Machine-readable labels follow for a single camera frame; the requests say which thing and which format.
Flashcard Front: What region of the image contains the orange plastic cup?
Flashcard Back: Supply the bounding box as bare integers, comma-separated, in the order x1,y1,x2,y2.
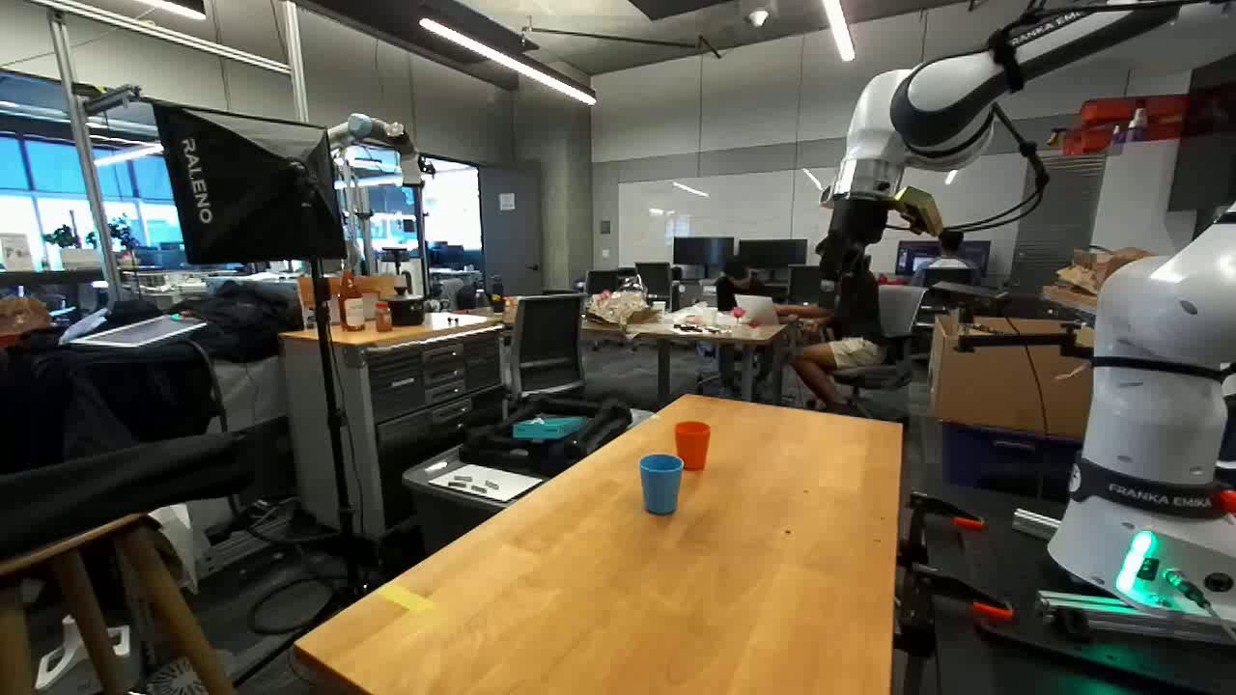
672,416,716,473

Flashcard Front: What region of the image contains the grey plastic storage case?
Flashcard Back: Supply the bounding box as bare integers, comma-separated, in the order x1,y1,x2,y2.
402,443,547,557

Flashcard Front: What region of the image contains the aluminium extrusion bar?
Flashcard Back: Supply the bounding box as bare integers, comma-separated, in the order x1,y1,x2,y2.
1035,585,1236,644

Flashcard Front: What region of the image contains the teal and black tool case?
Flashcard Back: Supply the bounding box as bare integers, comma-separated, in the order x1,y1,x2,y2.
460,393,639,479

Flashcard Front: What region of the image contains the blue storage bin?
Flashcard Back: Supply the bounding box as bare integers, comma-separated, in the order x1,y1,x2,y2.
940,419,1087,500

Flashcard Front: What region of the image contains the wrist camera on tan mount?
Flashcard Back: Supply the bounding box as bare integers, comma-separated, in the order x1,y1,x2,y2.
896,186,948,238

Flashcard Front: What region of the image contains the brown cardboard box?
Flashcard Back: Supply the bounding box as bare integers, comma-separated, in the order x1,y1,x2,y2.
927,308,1098,446

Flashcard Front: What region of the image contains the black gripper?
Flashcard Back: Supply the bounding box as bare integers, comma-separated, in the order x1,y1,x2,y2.
827,191,896,277

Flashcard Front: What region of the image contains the yellow tape strip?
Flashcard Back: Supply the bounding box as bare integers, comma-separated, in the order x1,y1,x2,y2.
376,581,439,616

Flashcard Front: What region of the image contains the black photo softbox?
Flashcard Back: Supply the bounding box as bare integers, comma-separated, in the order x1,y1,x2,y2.
152,99,353,268

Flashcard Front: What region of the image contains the grey drawer tool cabinet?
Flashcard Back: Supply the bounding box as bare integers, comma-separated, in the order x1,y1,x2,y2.
278,308,509,545

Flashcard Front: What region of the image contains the black clamp with orange handle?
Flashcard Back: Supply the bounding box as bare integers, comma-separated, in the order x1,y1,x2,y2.
892,576,1020,665
903,488,991,572

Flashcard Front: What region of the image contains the black light stand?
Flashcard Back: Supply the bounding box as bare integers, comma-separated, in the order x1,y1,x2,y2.
304,253,370,552

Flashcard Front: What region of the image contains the black office chair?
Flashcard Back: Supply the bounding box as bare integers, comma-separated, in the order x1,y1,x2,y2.
506,288,592,401

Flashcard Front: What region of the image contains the blue plastic cup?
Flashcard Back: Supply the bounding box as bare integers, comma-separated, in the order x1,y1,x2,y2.
639,452,688,522

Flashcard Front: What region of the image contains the wooden desk with clutter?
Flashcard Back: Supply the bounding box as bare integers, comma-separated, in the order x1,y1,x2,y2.
579,288,792,409

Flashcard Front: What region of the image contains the seated person in dark shirt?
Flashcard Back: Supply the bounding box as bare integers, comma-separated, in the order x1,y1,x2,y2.
784,236,892,416

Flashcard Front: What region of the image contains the wooden stool with dark seat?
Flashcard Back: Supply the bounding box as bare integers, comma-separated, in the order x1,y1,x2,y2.
0,433,254,695

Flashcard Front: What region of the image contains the red bottle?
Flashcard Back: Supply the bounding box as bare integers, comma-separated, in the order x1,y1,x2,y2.
336,272,370,334

